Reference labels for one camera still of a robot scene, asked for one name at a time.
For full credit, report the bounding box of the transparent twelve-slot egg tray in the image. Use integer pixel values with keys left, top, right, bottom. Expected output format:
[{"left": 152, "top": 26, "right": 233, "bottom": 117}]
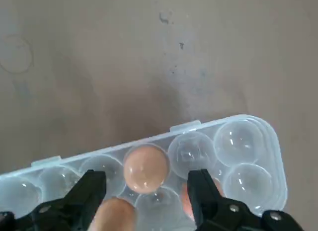
[{"left": 0, "top": 113, "right": 289, "bottom": 231}]

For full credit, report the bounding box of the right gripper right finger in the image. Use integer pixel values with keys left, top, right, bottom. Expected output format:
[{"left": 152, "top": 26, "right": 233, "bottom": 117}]
[{"left": 186, "top": 168, "right": 310, "bottom": 231}]

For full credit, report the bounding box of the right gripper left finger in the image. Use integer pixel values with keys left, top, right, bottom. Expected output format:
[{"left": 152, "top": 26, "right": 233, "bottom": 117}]
[{"left": 0, "top": 169, "right": 107, "bottom": 231}]

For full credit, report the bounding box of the brown egg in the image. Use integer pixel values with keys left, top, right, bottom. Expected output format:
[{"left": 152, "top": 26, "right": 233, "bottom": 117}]
[
  {"left": 123, "top": 145, "right": 171, "bottom": 195},
  {"left": 179, "top": 177, "right": 224, "bottom": 221},
  {"left": 95, "top": 196, "right": 137, "bottom": 231}
]

